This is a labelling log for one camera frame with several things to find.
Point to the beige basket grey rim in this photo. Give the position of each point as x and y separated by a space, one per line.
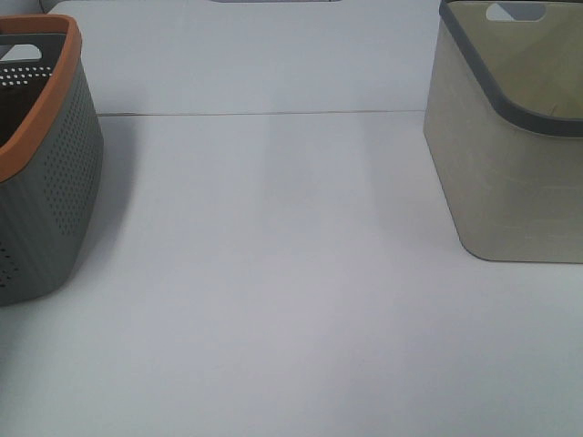
503 124

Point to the grey perforated basket orange rim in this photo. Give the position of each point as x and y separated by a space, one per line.
51 166

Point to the brown towel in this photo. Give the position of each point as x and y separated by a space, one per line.
16 102

